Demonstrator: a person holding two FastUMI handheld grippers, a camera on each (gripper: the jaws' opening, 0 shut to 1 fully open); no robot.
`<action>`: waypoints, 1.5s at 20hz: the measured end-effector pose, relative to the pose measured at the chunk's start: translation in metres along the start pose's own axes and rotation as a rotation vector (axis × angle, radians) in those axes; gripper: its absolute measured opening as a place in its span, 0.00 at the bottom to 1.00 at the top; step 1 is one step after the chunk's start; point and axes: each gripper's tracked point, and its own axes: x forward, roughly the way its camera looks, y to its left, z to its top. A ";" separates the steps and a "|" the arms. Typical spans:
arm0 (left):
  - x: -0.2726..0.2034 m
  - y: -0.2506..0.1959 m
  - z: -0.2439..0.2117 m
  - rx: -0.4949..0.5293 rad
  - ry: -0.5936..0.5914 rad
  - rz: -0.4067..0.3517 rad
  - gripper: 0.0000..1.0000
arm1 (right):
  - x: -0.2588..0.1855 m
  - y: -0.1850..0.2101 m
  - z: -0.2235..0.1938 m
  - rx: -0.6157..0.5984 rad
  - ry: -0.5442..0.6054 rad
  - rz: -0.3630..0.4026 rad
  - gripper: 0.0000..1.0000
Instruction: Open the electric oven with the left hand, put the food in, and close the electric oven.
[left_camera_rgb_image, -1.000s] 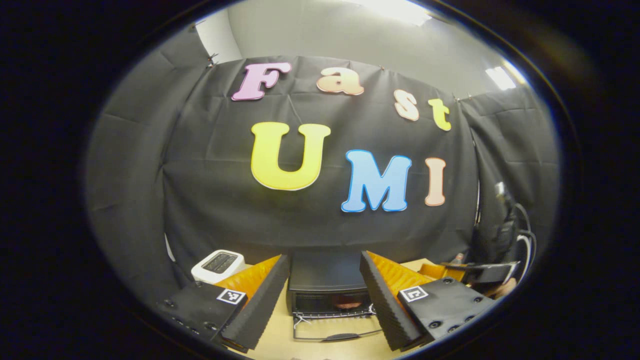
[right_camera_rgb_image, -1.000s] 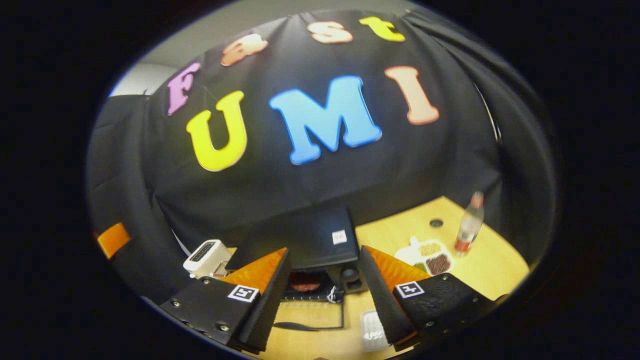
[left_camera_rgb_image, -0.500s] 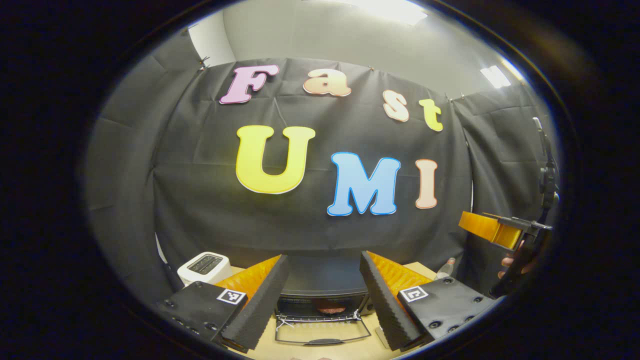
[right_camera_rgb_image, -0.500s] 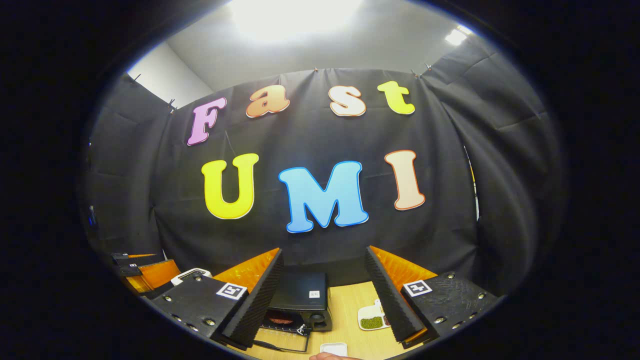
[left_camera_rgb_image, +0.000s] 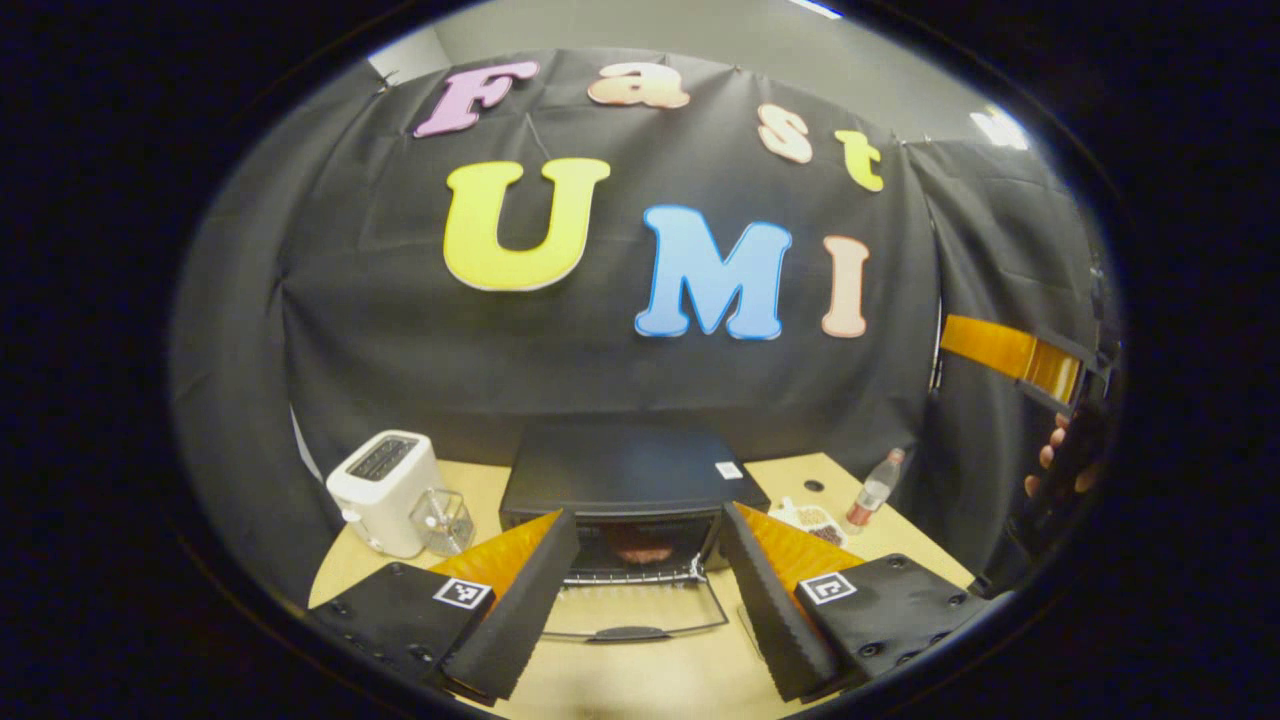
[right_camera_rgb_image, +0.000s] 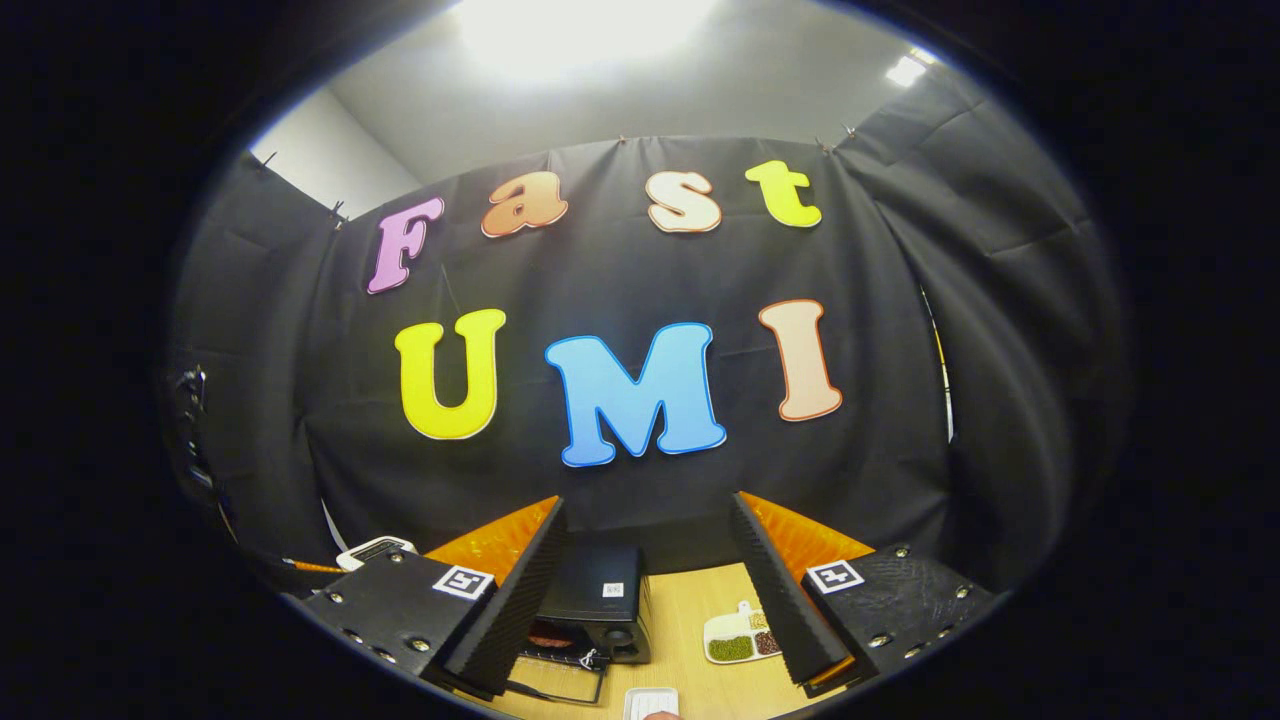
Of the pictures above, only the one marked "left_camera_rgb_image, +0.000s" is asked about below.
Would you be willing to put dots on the clear bottle with red label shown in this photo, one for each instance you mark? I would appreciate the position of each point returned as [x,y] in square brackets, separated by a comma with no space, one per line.
[875,490]

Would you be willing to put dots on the large ceiling light panel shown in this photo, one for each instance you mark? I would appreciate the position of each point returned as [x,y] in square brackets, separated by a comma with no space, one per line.
[815,8]

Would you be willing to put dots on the small ceiling light panel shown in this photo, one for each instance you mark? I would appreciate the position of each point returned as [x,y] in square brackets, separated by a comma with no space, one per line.
[1000,128]

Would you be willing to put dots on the white divided bean tray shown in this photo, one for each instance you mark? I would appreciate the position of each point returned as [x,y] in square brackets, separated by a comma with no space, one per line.
[812,520]

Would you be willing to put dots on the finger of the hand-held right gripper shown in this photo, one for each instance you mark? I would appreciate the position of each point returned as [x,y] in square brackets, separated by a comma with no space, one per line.
[1005,350]

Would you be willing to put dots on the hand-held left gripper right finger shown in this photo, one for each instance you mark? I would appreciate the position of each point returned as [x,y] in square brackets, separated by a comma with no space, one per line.
[765,610]

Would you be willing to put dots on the black backdrop cloth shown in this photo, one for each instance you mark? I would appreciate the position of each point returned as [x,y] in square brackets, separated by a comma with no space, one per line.
[620,360]

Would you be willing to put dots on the black electric oven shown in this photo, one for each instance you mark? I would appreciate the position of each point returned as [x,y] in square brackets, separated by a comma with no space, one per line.
[620,470]

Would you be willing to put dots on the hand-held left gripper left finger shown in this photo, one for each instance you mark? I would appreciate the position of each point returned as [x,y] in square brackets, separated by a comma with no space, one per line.
[520,610]

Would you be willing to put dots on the brown meat steak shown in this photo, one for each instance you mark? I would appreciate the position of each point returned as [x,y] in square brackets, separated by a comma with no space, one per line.
[640,548]

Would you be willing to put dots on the clear glass container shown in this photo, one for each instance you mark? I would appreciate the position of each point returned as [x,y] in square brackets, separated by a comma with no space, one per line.
[445,522]

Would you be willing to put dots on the white toaster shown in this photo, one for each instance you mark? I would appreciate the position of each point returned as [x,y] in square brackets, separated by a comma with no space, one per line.
[385,490]

